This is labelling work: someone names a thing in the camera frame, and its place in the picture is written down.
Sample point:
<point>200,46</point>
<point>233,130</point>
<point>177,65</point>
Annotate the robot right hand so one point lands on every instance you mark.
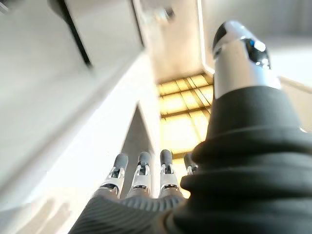
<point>243,170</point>

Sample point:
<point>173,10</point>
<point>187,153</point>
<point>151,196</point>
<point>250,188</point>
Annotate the white kitchen base cabinet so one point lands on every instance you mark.
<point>36,73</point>

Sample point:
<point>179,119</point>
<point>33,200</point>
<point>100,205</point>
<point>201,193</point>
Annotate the yellow window with dark frame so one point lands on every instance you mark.
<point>180,102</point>

